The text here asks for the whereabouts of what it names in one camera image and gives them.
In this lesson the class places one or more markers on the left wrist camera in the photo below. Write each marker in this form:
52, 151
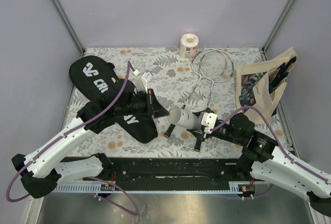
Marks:
141, 80

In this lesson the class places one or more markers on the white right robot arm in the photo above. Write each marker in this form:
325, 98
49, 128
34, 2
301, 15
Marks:
264, 158

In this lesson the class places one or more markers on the pink toilet paper roll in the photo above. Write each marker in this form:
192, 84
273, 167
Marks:
188, 46

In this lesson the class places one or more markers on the floral table mat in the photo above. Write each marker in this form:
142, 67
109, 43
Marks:
172, 82

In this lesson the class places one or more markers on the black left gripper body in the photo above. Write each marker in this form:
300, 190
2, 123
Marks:
150, 104

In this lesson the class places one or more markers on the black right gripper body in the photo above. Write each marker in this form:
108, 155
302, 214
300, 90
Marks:
207, 135

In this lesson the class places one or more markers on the right badminton racket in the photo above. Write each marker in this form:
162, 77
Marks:
209, 87

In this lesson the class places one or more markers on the white shuttlecock tube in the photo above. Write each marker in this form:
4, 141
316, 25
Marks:
184, 118

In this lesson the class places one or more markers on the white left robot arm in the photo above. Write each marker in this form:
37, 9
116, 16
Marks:
43, 170

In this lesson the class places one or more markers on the black racket bag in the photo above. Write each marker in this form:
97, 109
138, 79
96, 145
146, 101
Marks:
97, 81

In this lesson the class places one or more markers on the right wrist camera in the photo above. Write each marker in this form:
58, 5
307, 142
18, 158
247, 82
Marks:
211, 118

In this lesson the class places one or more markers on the left badminton racket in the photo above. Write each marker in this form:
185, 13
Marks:
213, 65

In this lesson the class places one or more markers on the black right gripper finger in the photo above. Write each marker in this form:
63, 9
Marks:
199, 135
204, 113

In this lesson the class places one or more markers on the badminton racket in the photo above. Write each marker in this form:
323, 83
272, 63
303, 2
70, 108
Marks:
209, 87
213, 65

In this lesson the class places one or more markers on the beige tote bag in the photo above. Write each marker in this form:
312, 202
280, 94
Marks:
262, 84

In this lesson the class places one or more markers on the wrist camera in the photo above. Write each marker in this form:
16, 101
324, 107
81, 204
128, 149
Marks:
211, 118
141, 80

